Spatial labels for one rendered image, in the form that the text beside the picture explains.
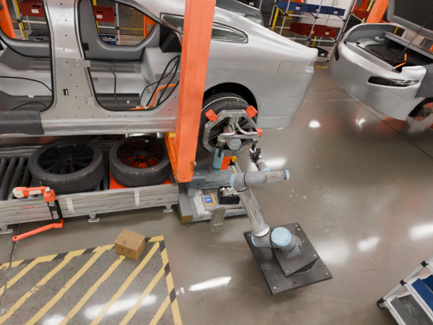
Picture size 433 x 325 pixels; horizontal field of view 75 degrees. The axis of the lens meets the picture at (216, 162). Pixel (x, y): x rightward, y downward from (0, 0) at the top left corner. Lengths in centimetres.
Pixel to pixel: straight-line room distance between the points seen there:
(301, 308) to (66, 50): 292
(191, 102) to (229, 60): 72
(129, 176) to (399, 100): 366
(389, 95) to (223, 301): 344
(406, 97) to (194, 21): 335
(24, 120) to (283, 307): 279
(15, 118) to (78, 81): 64
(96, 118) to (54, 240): 121
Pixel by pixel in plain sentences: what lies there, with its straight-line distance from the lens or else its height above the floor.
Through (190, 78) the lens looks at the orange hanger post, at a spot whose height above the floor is 158.
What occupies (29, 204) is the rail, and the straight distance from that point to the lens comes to 302.
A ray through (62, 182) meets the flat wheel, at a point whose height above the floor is 47.
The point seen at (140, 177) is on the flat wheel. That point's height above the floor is 44.
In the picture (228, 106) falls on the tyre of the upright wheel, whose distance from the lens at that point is 279.
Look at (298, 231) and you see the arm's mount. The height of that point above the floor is 50.
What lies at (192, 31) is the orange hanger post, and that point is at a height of 190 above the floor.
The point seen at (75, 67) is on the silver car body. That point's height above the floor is 141.
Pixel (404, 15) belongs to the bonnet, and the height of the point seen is 182.
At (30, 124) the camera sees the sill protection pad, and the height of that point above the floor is 89.
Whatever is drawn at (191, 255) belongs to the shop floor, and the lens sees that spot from 289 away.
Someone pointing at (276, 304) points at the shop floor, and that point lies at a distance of 284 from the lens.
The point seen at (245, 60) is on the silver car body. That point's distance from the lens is 284.
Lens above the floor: 245
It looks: 39 degrees down
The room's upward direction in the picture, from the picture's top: 11 degrees clockwise
